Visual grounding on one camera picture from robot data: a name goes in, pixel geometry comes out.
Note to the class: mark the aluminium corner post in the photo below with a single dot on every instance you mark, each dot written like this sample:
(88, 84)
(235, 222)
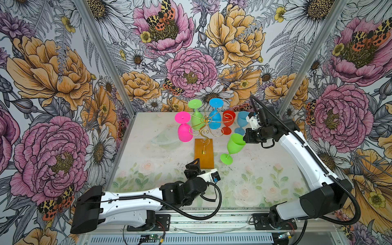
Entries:
(97, 39)
(326, 27)

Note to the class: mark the green wine glass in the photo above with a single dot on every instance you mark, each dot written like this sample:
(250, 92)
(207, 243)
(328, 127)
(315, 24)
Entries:
(234, 146)
(197, 119)

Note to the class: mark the red wine glass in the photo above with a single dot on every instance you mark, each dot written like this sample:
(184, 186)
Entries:
(228, 119)

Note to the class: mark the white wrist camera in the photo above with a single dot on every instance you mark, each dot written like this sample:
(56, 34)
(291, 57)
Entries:
(211, 176)
(253, 120)

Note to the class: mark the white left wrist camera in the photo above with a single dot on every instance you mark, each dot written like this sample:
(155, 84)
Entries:
(211, 176)

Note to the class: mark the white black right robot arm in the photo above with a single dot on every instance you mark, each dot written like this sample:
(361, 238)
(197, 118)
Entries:
(327, 192)

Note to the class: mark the left aluminium corner post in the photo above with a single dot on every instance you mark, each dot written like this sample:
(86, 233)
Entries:
(97, 39)

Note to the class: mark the right aluminium corner post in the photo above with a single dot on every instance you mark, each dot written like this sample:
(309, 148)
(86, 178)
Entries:
(326, 27)

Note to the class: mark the back blue wine glass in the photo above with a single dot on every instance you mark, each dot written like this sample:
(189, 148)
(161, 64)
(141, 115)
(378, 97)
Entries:
(215, 118)

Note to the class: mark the wooden rack base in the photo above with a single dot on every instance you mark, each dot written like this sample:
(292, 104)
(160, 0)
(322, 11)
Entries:
(204, 152)

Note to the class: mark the pink wine glass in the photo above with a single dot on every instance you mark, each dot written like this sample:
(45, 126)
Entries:
(185, 133)

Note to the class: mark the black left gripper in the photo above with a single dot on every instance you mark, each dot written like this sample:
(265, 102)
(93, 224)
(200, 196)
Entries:
(195, 168)

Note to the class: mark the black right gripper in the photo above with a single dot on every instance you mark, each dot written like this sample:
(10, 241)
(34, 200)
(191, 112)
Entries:
(248, 137)

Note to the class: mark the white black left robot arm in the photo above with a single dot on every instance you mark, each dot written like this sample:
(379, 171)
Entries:
(97, 207)

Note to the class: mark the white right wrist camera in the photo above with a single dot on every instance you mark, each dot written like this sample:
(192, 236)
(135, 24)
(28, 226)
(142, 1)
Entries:
(253, 120)

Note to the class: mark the light blue wine glass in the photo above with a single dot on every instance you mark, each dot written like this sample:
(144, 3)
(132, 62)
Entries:
(241, 122)

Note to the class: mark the green circuit board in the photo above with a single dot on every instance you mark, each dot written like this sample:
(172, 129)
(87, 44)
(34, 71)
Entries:
(151, 238)

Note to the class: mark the gold wire glass rack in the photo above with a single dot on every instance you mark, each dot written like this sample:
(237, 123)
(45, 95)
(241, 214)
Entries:
(205, 130)

